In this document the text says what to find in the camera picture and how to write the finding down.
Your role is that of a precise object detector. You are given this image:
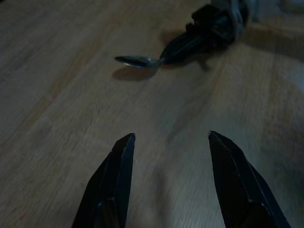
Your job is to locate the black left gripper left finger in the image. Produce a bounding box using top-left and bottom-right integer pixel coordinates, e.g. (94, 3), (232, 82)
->
(72, 133), (136, 228)

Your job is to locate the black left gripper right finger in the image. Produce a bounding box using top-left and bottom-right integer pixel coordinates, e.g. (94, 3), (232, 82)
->
(208, 130), (292, 228)

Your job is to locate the silver metal spoon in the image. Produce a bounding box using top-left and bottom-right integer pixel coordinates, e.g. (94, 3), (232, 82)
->
(114, 55), (165, 69)

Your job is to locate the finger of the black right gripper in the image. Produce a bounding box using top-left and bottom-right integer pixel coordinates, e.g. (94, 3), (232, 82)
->
(162, 40), (210, 65)
(160, 31), (203, 60)

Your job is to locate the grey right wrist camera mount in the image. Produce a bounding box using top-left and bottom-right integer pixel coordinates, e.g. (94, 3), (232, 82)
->
(224, 0), (250, 41)

